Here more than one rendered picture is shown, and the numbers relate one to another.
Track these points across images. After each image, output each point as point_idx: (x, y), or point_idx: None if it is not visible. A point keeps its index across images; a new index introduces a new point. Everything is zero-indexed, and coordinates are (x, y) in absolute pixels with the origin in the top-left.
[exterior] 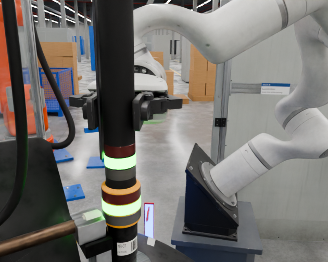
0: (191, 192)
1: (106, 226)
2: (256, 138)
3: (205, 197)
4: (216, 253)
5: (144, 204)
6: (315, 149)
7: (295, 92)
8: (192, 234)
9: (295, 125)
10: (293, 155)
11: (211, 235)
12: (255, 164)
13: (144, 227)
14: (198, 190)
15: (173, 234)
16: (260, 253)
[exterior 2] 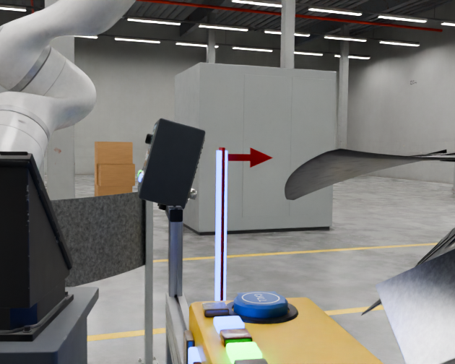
0: (34, 217)
1: (326, 152)
2: (14, 97)
3: (45, 220)
4: (74, 341)
5: (224, 149)
6: (93, 101)
7: (82, 7)
8: (42, 328)
9: (55, 68)
10: (68, 118)
11: (55, 310)
12: (44, 141)
13: (224, 208)
14: (40, 206)
15: (32, 350)
16: (98, 295)
